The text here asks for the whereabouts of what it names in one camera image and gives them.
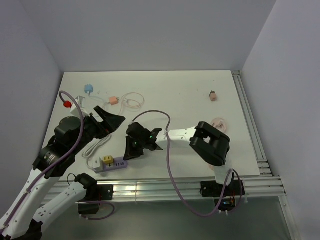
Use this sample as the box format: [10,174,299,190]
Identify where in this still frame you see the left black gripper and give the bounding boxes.
[71,105,126,154]

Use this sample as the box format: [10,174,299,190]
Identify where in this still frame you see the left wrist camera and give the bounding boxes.
[62,95,89,118]

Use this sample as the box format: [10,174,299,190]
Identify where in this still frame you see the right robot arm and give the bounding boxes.
[123,121,235,195]

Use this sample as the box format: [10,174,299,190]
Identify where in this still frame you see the blue plug adapter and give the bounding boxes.
[84,84,94,95]

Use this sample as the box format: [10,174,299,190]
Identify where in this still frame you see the white power strip cable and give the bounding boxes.
[82,134,113,170]

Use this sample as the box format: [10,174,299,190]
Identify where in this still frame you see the aluminium side rail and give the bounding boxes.
[231,71,273,177]

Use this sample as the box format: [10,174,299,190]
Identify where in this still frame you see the yellow plug adapter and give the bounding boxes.
[102,155,114,165]

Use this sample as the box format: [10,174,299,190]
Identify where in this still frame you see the white plug adapter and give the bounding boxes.
[91,157,103,172]

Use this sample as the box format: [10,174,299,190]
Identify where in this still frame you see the round pink power socket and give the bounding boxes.
[208,164,218,172]

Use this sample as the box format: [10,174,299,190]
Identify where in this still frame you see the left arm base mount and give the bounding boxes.
[77,184,116,221]

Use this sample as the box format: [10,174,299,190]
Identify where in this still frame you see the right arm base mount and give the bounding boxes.
[199,179,246,213]

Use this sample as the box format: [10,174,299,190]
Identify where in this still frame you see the aluminium front rail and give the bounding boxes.
[23,174,287,206]

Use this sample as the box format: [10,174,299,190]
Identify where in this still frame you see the purple power strip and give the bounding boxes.
[93,157,128,174]

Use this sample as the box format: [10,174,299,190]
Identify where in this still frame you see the brown pink plug adapter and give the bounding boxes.
[209,91,218,102]

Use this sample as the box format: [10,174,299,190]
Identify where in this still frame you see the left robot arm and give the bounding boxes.
[0,106,125,240]

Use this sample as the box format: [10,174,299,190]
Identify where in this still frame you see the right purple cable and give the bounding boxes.
[131,109,243,218]

